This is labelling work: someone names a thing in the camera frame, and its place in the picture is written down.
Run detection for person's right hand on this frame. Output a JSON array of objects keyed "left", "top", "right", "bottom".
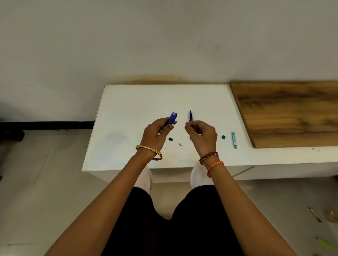
[{"left": 184, "top": 120, "right": 218, "bottom": 159}]

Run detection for person's left hand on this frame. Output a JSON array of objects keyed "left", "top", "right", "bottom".
[{"left": 140, "top": 118, "right": 177, "bottom": 156}]

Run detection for person's left forearm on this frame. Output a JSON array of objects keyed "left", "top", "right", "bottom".
[{"left": 45, "top": 155, "right": 156, "bottom": 256}]

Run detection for person's right forearm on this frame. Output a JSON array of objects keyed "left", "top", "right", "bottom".
[{"left": 210, "top": 166, "right": 298, "bottom": 256}]

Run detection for gold bangle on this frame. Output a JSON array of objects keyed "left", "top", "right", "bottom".
[{"left": 136, "top": 144, "right": 163, "bottom": 161}]

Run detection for white trousers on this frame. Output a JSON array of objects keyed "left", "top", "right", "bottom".
[{"left": 133, "top": 162, "right": 214, "bottom": 194}]

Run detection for black tunic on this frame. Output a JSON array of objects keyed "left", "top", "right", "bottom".
[{"left": 101, "top": 184, "right": 245, "bottom": 256}]

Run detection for wooden board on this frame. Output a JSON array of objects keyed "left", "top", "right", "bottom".
[{"left": 230, "top": 81, "right": 338, "bottom": 149}]

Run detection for black skirting strip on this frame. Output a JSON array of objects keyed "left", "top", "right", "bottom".
[{"left": 0, "top": 121, "right": 95, "bottom": 131}]

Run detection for small wooden stick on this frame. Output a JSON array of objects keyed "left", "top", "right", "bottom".
[{"left": 308, "top": 207, "right": 322, "bottom": 223}]

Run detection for black object on floor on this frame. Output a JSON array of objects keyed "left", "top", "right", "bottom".
[{"left": 0, "top": 129, "right": 26, "bottom": 142}]

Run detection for brown round floor object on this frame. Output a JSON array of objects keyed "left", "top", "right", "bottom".
[{"left": 324, "top": 210, "right": 338, "bottom": 223}]

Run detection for yellow green marker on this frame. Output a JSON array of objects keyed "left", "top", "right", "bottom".
[{"left": 316, "top": 237, "right": 334, "bottom": 250}]

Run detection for brown band bracelet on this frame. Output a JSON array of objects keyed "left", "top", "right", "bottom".
[{"left": 199, "top": 152, "right": 219, "bottom": 161}]

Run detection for copper wire bracelet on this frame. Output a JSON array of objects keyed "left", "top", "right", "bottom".
[{"left": 200, "top": 154, "right": 220, "bottom": 165}]

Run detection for orange braided bracelet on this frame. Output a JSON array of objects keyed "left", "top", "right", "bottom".
[{"left": 207, "top": 161, "right": 225, "bottom": 178}]

